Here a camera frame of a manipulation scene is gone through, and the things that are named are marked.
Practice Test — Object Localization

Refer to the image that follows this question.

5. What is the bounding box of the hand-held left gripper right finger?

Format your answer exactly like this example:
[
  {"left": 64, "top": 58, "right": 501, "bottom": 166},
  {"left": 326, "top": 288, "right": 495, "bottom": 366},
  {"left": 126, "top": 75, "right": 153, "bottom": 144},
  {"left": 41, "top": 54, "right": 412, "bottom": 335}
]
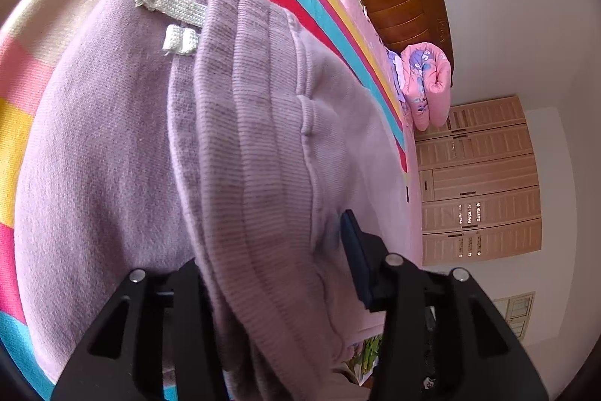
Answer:
[{"left": 339, "top": 208, "right": 549, "bottom": 401}]

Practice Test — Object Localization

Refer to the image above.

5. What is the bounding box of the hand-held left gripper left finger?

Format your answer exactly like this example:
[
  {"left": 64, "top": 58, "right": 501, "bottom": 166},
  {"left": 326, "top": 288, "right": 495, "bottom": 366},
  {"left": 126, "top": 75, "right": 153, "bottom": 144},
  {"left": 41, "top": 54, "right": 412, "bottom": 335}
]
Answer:
[{"left": 51, "top": 257, "right": 231, "bottom": 401}]

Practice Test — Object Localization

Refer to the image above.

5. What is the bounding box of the lilac knit sweatshirt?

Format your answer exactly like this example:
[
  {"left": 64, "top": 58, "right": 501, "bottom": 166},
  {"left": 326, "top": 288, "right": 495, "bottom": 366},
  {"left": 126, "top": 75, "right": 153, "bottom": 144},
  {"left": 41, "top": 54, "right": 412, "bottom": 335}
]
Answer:
[{"left": 13, "top": 0, "right": 418, "bottom": 401}]

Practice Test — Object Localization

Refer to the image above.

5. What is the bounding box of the pink bed sheet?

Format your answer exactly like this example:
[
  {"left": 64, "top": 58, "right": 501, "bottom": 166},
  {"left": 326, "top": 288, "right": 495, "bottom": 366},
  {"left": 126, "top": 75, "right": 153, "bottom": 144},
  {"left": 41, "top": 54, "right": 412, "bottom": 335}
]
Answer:
[{"left": 317, "top": 0, "right": 426, "bottom": 270}]

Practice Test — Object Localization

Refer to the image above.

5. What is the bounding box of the green floral cloth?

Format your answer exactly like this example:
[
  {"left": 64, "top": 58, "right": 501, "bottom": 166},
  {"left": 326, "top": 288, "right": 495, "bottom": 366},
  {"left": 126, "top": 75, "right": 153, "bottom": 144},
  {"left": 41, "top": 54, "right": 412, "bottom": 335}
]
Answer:
[{"left": 345, "top": 333, "right": 386, "bottom": 387}]

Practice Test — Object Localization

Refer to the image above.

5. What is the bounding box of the light wooden wardrobe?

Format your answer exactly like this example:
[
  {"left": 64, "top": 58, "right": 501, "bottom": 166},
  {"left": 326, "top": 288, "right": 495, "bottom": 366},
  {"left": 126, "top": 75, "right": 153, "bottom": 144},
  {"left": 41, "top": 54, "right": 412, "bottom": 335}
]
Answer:
[{"left": 415, "top": 95, "right": 543, "bottom": 268}]

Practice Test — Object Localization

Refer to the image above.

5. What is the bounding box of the framed window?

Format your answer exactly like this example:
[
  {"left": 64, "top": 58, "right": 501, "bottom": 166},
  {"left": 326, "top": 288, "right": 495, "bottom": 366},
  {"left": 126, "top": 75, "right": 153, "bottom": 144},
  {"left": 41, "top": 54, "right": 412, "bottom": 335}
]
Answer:
[{"left": 493, "top": 291, "right": 536, "bottom": 340}]

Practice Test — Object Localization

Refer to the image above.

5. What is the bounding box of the folded pink floral quilt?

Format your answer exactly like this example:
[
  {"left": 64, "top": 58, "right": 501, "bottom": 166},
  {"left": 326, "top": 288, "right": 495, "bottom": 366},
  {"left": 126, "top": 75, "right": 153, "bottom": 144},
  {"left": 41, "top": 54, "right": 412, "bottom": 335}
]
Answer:
[{"left": 387, "top": 41, "right": 455, "bottom": 132}]

